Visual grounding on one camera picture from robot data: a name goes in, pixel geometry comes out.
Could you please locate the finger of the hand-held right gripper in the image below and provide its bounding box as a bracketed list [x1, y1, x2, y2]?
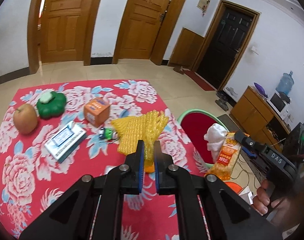
[241, 147, 259, 159]
[234, 131, 265, 152]

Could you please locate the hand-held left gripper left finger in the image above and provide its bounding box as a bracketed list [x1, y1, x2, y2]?
[19, 140, 145, 240]

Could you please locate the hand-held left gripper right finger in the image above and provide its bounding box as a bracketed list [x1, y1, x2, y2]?
[154, 141, 284, 240]

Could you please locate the orange snack packet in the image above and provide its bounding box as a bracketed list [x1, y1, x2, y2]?
[206, 131, 250, 182]

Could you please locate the yellow foam fruit net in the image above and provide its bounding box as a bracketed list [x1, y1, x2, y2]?
[110, 110, 170, 173]

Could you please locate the red bin with green rim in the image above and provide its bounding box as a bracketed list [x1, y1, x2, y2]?
[179, 109, 232, 173]

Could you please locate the person's right hand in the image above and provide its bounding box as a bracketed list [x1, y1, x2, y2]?
[252, 180, 277, 217]

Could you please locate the grey floor mat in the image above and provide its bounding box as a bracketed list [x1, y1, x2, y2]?
[217, 114, 242, 132]

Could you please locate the wooden cabinet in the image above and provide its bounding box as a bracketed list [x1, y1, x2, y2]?
[229, 85, 292, 145]

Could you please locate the orange plastic stool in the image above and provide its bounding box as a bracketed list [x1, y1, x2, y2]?
[223, 181, 242, 196]

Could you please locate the pair of grey slippers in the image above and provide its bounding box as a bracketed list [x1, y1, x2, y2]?
[215, 99, 229, 112]

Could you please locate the small green toy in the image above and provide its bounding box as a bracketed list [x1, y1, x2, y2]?
[99, 127, 117, 142]

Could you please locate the white microwave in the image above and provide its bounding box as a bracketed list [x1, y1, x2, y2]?
[267, 91, 292, 119]

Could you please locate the pair of pale sneakers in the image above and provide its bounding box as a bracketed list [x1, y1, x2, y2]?
[224, 87, 239, 97]

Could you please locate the blue water bottle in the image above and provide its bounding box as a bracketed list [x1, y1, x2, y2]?
[276, 71, 295, 96]

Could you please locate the orange cardboard box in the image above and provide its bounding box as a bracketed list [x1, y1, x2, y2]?
[84, 97, 110, 128]

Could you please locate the red doormat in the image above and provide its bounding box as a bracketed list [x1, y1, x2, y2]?
[183, 70, 216, 92]

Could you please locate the white and blue flat box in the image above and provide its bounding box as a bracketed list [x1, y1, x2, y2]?
[44, 121, 87, 164]

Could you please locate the black entrance door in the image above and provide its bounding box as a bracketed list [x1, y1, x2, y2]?
[192, 0, 261, 90]

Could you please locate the green flower-shaped container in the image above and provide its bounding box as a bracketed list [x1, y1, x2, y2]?
[36, 91, 67, 119]

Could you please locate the red floral tablecloth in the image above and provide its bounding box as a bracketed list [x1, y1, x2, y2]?
[0, 79, 210, 240]

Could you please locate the apple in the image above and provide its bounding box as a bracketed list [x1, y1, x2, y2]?
[13, 104, 38, 135]

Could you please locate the wooden door with red ornament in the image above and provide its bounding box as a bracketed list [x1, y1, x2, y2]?
[112, 0, 192, 65]

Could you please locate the grey floor cable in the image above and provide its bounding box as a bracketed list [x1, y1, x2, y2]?
[232, 155, 264, 190]

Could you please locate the low wooden wall panel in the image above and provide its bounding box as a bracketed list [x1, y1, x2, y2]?
[168, 27, 205, 68]

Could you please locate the beige wall fuse box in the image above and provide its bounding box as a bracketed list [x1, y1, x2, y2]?
[197, 0, 212, 12]

